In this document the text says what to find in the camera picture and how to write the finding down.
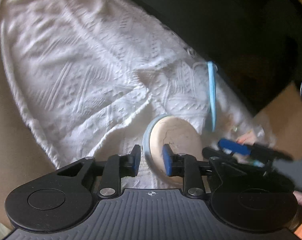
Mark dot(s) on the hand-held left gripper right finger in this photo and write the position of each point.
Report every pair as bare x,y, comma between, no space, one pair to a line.
167,161

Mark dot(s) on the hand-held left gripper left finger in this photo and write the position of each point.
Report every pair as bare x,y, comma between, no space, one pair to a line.
135,162

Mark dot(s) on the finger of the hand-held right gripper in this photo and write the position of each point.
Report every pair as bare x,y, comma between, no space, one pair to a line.
233,147
208,152

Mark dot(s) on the clear plastic packet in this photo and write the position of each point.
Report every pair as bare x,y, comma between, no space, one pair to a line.
249,131

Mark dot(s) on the cream plate with blue rim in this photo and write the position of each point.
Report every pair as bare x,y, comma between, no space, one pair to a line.
176,135

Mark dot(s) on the white knitted blanket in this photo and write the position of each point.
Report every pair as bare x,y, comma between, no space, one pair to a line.
78,67

